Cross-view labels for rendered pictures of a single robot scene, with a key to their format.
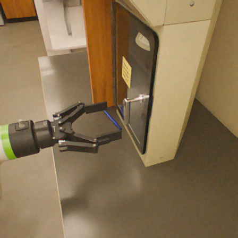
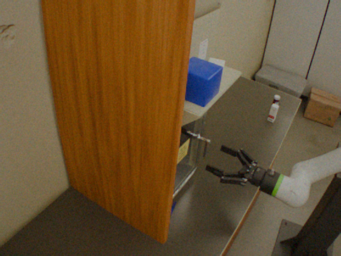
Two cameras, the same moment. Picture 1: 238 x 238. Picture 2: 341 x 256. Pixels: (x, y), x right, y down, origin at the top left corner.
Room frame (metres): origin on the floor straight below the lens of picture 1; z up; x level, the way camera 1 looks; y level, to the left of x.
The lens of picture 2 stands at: (1.23, 0.57, 1.99)
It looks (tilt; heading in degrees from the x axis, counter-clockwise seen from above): 39 degrees down; 228
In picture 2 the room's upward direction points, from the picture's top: 5 degrees clockwise
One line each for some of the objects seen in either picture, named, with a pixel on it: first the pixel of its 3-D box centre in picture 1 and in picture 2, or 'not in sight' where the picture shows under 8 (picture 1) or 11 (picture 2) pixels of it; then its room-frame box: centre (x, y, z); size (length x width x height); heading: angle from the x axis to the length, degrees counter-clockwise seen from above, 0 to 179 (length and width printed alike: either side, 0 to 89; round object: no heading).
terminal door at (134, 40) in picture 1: (129, 82); (183, 153); (0.61, -0.03, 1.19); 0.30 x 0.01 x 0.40; 19
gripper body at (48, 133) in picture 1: (54, 132); (251, 174); (0.42, 0.18, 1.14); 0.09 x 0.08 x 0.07; 109
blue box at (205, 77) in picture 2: not in sight; (198, 80); (0.66, 0.04, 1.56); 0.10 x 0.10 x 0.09; 19
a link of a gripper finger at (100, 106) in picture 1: (96, 107); (214, 170); (0.53, 0.07, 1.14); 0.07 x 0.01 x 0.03; 109
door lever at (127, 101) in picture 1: (132, 109); (203, 146); (0.49, -0.04, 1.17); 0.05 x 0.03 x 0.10; 109
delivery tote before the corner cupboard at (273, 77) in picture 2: not in sight; (279, 88); (-1.93, -0.99, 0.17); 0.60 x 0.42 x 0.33; 107
